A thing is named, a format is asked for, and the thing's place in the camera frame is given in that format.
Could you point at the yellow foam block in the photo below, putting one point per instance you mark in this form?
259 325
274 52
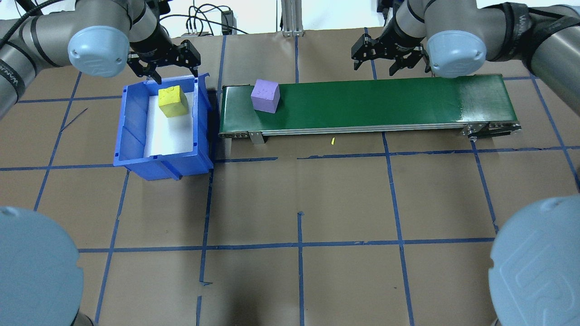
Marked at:
173 102

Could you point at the purple foam block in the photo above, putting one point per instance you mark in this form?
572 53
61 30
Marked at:
265 96

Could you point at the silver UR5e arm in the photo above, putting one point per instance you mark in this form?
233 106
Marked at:
457 13
90 13

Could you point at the black power supply box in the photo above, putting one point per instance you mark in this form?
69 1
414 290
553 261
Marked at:
228 20

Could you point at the green conveyor belt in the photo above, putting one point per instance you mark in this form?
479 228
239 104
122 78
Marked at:
371 104

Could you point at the blue plastic bin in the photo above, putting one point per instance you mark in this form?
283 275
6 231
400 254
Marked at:
136 149

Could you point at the aluminium profile post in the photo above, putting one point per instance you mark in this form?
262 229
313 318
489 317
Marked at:
292 18

